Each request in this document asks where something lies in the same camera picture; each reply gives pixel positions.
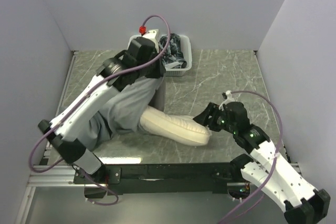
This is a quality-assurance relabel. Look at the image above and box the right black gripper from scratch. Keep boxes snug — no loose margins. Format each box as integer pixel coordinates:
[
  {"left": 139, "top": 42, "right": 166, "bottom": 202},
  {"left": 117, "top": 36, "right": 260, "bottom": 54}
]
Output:
[{"left": 191, "top": 101, "right": 236, "bottom": 133}]

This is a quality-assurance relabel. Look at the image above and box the cream pillow with bear print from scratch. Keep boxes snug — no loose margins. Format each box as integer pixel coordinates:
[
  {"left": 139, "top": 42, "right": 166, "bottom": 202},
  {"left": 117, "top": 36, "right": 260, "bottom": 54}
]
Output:
[{"left": 140, "top": 106, "right": 211, "bottom": 146}]

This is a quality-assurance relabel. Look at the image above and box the grey pillowcase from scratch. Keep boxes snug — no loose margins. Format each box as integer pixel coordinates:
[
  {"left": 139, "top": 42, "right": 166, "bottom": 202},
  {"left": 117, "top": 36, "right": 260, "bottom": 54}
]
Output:
[{"left": 78, "top": 77, "right": 165, "bottom": 151}]

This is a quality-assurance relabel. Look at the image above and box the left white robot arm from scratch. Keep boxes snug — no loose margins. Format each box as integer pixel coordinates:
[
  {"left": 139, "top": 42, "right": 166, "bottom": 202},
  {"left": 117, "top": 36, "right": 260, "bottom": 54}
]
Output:
[{"left": 38, "top": 31, "right": 165, "bottom": 183}]

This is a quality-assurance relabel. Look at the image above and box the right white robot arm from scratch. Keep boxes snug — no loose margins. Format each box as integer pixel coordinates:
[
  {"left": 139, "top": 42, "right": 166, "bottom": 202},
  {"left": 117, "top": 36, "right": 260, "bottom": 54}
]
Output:
[{"left": 193, "top": 102, "right": 331, "bottom": 223}]

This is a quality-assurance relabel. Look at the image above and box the dark patterned cloth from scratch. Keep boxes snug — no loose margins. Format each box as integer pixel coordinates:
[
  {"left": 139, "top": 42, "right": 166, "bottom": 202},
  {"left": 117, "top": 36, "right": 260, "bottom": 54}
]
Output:
[{"left": 162, "top": 34, "right": 187, "bottom": 70}]

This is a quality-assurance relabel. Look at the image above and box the white plastic basket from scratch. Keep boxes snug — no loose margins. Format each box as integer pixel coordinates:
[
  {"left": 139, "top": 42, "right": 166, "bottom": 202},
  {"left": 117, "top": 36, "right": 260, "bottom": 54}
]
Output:
[{"left": 127, "top": 34, "right": 192, "bottom": 77}]

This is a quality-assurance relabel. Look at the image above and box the black base beam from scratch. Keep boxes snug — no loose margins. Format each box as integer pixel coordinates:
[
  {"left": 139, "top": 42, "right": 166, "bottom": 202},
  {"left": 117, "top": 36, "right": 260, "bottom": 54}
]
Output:
[{"left": 73, "top": 162, "right": 263, "bottom": 198}]

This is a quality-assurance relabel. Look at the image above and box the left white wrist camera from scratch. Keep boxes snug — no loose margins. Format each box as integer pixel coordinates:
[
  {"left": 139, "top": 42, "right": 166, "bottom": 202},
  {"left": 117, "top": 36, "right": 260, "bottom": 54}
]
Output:
[{"left": 142, "top": 29, "right": 161, "bottom": 53}]

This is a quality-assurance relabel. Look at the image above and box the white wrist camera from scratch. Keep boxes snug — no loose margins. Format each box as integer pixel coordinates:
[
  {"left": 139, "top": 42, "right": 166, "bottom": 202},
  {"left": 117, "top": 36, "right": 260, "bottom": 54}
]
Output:
[
  {"left": 142, "top": 29, "right": 161, "bottom": 53},
  {"left": 219, "top": 90, "right": 235, "bottom": 111}
]

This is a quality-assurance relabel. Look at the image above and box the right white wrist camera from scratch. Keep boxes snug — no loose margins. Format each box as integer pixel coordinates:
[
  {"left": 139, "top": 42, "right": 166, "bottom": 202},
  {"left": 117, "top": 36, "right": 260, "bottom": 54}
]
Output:
[{"left": 219, "top": 90, "right": 235, "bottom": 111}]

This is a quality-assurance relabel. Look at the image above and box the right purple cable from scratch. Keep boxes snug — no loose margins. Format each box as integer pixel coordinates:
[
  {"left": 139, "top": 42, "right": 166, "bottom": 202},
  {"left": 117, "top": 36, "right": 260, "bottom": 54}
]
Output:
[{"left": 217, "top": 90, "right": 284, "bottom": 224}]

